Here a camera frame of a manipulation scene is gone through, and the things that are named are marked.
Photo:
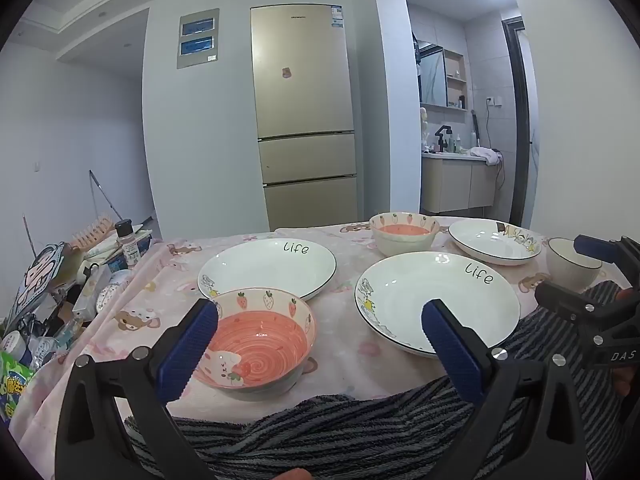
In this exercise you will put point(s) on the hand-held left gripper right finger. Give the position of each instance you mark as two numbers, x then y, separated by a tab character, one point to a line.
450	350

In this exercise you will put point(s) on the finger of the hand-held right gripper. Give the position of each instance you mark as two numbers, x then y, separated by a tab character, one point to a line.
565	300
592	246

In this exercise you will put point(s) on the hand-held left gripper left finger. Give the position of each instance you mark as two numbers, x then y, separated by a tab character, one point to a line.
190	350

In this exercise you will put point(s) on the white bowl with black rim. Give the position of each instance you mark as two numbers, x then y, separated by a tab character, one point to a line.
565	270

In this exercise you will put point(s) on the white plate with rabbit print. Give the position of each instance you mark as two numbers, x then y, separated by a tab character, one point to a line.
425	280
270	267

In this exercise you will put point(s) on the pink strawberry print bowl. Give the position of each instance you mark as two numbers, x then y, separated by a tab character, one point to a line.
400	242
265	340

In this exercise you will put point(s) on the white plate with cat print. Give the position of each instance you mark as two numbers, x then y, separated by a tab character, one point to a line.
480	240

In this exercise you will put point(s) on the person's right hand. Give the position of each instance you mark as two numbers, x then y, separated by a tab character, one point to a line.
627	382

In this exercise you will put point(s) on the pink printed blanket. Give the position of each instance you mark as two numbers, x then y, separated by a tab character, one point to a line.
345	370

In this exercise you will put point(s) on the blue box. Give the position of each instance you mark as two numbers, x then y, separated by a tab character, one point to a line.
122	260

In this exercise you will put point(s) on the spice bottle with black cap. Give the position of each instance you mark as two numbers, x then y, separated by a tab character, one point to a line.
129	245

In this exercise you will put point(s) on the light crumpled towel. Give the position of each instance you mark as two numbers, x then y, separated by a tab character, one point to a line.
485	154

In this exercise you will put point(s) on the grey striped cloth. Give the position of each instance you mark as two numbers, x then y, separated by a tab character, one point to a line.
325	435

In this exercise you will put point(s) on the pink comb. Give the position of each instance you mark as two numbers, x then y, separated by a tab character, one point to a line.
92	232

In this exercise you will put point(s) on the beige vanity cabinet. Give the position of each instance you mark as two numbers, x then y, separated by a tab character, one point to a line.
450	185

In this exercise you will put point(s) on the cartoon print card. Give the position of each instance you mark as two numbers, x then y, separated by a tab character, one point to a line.
40	280

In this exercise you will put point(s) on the green toiletry bottle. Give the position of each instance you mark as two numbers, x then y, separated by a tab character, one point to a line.
452	144

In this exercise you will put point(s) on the green snack packet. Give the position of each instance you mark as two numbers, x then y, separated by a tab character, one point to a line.
15	385

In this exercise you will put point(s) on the black faucet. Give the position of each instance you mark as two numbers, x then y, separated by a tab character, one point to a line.
440	135

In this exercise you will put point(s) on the white figurine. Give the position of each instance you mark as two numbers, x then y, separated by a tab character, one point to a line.
424	130

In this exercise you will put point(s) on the bathroom mirror cabinet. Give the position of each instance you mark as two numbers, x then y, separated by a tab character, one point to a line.
432	75

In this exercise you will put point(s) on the hanging dark cloth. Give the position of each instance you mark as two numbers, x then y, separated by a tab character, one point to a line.
417	55

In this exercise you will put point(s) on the gold refrigerator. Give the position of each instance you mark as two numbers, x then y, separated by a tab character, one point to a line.
300	110

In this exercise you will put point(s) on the black door frame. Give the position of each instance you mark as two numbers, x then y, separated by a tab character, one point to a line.
520	160

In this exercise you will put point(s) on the white wall socket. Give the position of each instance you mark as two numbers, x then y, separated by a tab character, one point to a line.
492	101

